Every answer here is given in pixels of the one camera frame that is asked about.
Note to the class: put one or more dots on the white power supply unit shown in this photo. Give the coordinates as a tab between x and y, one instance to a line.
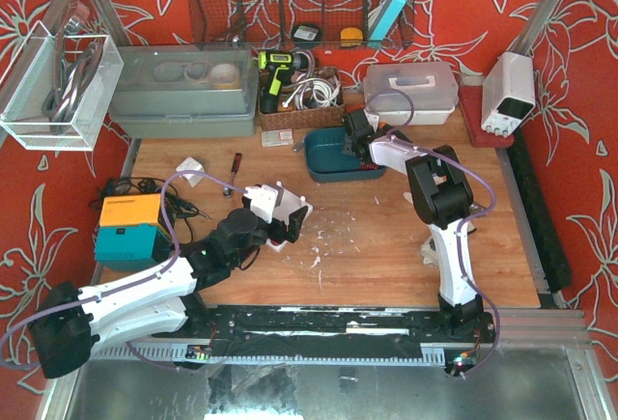
508	94

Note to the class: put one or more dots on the green black cordless drill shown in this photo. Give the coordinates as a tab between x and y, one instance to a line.
280	67

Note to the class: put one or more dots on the white clear lidded case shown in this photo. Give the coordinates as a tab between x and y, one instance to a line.
417	94

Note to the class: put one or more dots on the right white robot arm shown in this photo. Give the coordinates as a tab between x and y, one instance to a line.
442	199

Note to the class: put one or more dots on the woven brown basket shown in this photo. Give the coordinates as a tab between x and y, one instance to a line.
305	118

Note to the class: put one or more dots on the orange teal device box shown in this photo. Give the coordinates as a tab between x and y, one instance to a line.
132	234

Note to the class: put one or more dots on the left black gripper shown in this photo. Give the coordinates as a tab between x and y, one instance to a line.
281	229

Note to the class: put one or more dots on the clear acrylic side bin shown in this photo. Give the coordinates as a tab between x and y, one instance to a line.
58	100

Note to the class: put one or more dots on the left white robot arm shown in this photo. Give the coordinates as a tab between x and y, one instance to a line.
73	323

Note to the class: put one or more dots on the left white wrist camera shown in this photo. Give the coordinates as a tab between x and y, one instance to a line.
263	199

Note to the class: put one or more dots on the grey plastic storage box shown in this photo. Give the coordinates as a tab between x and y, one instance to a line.
180	91

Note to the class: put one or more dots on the dark green plastic tray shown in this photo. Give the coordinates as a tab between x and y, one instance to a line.
326	162

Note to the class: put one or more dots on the black round tape measure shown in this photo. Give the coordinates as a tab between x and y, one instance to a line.
306	35

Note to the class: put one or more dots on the white peg base plate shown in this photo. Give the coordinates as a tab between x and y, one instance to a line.
290	203

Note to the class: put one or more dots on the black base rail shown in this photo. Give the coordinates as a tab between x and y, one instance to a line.
330	334

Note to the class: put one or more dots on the white timer switch box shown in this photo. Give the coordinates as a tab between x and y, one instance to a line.
428	253

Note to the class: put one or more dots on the small white cube block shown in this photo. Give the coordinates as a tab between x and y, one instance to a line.
191	170

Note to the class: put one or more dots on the blue white book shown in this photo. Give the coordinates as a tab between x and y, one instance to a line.
381	19

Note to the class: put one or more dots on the small clear parts box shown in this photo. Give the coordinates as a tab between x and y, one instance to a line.
276	138

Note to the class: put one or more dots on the yellow tape measure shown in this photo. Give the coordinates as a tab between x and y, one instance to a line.
351	37

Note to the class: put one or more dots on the red spring front tray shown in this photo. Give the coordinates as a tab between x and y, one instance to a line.
369	166

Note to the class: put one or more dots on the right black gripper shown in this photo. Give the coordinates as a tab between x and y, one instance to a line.
355	132

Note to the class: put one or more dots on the red flat case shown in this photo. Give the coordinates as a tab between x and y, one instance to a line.
470	101

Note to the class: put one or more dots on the black cable duct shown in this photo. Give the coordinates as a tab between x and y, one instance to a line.
553	259

